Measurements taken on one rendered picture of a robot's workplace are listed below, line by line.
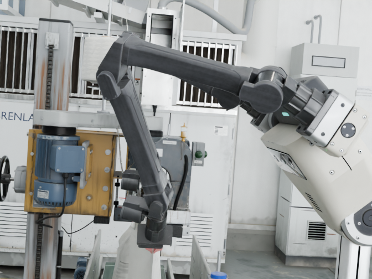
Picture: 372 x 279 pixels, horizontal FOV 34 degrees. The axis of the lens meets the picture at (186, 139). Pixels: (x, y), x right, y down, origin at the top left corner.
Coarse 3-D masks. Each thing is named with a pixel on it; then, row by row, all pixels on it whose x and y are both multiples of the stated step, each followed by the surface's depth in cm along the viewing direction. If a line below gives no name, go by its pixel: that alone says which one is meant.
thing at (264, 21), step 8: (264, 0) 535; (272, 0) 537; (256, 8) 536; (264, 8) 535; (272, 8) 538; (256, 16) 536; (264, 16) 536; (272, 16) 539; (256, 24) 537; (264, 24) 536; (272, 24) 539; (256, 32) 537; (264, 32) 537; (272, 32) 540
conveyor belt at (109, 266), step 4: (108, 264) 407; (112, 264) 408; (108, 268) 396; (112, 268) 397; (104, 272) 387; (108, 272) 387; (112, 272) 388; (164, 272) 397; (104, 276) 378; (108, 276) 379; (164, 276) 388
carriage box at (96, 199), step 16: (32, 144) 228; (80, 144) 230; (96, 144) 231; (112, 144) 231; (32, 160) 229; (96, 160) 231; (112, 160) 231; (32, 176) 229; (96, 176) 231; (112, 176) 231; (32, 192) 229; (80, 192) 231; (96, 192) 232; (112, 192) 234; (32, 208) 230; (48, 208) 230; (80, 208) 232; (96, 208) 232; (112, 208) 248
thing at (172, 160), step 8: (168, 136) 251; (176, 136) 256; (160, 144) 232; (168, 144) 232; (176, 144) 232; (184, 144) 233; (128, 152) 231; (168, 152) 232; (176, 152) 233; (184, 152) 233; (128, 160) 231; (168, 160) 233; (176, 160) 233; (184, 160) 233; (136, 168) 232; (168, 168) 233; (176, 168) 233; (184, 168) 233; (176, 176) 233; (176, 184) 233; (184, 184) 234; (176, 192) 234; (184, 192) 234; (184, 200) 234; (168, 208) 234; (184, 208) 234
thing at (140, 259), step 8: (136, 224) 226; (136, 232) 198; (136, 240) 198; (136, 248) 198; (144, 248) 192; (136, 256) 198; (144, 256) 192; (152, 256) 181; (128, 264) 206; (136, 264) 197; (144, 264) 192; (152, 264) 181; (128, 272) 205; (136, 272) 197; (144, 272) 191; (152, 272) 192
